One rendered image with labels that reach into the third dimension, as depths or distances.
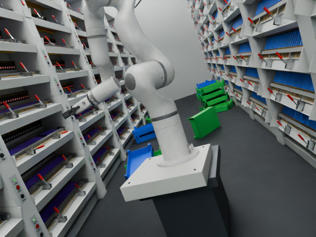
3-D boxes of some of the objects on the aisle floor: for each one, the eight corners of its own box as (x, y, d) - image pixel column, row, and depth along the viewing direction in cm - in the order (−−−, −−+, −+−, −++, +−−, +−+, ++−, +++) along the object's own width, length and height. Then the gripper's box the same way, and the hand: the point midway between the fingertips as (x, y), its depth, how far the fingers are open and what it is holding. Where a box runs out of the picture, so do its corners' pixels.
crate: (220, 125, 247) (214, 106, 243) (200, 138, 230) (193, 118, 226) (214, 126, 253) (208, 106, 250) (194, 138, 236) (186, 118, 233)
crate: (154, 176, 186) (150, 168, 182) (128, 184, 189) (123, 176, 185) (154, 150, 211) (150, 142, 207) (130, 157, 215) (127, 150, 211)
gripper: (94, 90, 142) (70, 106, 145) (82, 94, 125) (55, 112, 128) (102, 101, 143) (77, 117, 146) (91, 107, 126) (64, 124, 130)
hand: (68, 114), depth 137 cm, fingers open, 8 cm apart
